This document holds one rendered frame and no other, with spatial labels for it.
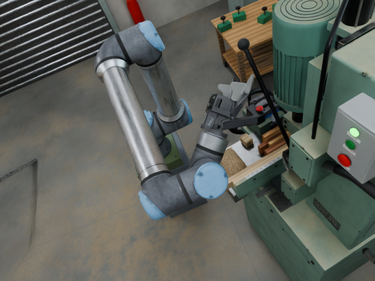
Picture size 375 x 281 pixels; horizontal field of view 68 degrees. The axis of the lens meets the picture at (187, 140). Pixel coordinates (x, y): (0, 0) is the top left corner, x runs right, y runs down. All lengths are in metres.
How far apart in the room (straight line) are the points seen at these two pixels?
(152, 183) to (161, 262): 1.39
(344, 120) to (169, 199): 0.43
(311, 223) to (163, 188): 0.66
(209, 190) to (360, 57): 0.43
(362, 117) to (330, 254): 0.68
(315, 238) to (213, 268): 0.96
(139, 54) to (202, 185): 0.54
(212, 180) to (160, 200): 0.14
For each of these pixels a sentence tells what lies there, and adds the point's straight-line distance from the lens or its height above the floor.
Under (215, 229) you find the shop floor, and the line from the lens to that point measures 2.05.
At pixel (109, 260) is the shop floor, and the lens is 2.26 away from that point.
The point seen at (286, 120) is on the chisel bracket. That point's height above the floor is 1.06.
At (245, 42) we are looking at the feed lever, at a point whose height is 1.43.
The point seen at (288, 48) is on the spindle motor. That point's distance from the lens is 0.80.
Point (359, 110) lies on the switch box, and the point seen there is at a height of 1.48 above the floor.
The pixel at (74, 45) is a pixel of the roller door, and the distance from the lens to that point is 4.02.
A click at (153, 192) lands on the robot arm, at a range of 0.74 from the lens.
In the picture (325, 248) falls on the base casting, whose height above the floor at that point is 0.80.
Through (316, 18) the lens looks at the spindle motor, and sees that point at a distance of 0.77.
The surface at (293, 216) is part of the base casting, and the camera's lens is 1.20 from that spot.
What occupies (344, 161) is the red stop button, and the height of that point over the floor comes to 1.37.
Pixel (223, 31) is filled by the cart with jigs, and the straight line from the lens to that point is 2.60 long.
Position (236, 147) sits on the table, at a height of 0.90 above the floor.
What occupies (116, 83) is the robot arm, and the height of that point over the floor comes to 1.39.
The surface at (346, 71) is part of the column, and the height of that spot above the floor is 1.50.
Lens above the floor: 1.92
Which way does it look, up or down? 50 degrees down
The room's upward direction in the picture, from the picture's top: 23 degrees counter-clockwise
